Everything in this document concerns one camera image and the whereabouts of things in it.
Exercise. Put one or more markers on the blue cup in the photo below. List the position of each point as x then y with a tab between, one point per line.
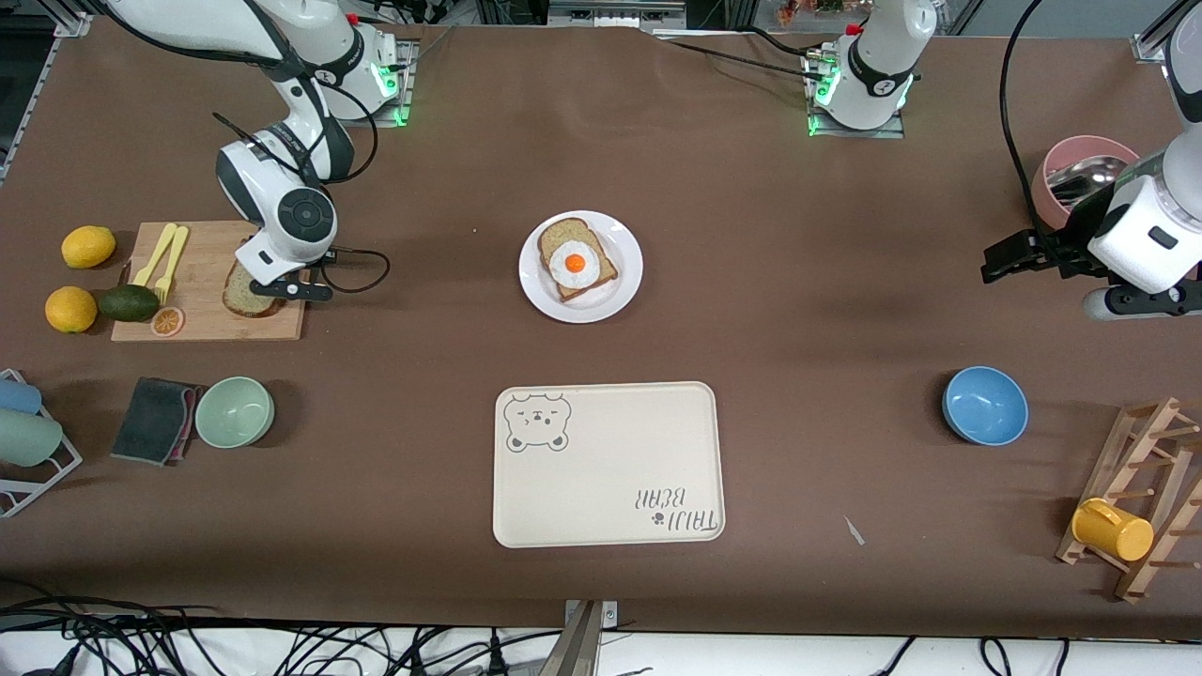
17	396

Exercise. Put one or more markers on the white tape scrap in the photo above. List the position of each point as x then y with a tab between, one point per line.
854	531

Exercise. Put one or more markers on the plain bread slice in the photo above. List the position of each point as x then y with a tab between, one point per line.
242	302

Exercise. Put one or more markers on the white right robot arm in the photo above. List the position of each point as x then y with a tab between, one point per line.
300	169

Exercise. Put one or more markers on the wooden cutting board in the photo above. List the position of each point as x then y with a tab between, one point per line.
211	324

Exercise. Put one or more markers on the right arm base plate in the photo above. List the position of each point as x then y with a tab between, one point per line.
406	84

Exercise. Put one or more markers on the pale green cup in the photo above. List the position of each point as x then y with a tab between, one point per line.
26	437

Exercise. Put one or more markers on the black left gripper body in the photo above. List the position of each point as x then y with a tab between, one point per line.
1058	250

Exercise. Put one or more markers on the wooden cup rack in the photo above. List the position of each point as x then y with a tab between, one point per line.
1141	422

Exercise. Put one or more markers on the yellow lemon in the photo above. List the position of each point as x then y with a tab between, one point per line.
70	310
88	247

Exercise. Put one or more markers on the bread slice under egg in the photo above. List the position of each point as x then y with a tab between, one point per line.
559	233

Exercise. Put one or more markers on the cream tray with bear print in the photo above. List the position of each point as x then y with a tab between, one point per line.
610	469

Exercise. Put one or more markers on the pale green bowl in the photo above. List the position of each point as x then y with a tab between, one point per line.
235	413

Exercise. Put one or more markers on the green avocado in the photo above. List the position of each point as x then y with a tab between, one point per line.
129	303

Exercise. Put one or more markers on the orange slice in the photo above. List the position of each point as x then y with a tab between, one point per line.
168	322

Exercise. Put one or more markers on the pink bowl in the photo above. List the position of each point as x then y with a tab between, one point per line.
1080	147

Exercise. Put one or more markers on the yellow mug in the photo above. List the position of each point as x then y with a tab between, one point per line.
1113	530

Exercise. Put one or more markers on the grey and pink folded cloth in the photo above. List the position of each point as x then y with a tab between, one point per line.
150	422

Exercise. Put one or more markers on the aluminium frame profile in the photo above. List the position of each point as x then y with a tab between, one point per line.
1150	42

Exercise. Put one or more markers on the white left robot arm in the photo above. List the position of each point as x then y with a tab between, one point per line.
873	75

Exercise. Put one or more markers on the white round plate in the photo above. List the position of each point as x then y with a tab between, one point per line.
620	300

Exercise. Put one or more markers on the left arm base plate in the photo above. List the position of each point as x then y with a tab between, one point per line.
859	133

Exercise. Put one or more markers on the blue bowl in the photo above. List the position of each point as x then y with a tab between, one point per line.
984	406

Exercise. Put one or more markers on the metal spoon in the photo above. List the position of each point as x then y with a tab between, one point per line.
1089	176

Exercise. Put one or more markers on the yellow plastic knife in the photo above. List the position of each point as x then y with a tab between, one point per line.
153	255

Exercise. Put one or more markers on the fried egg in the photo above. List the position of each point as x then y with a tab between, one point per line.
575	263

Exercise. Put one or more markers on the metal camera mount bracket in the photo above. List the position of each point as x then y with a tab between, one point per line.
580	643

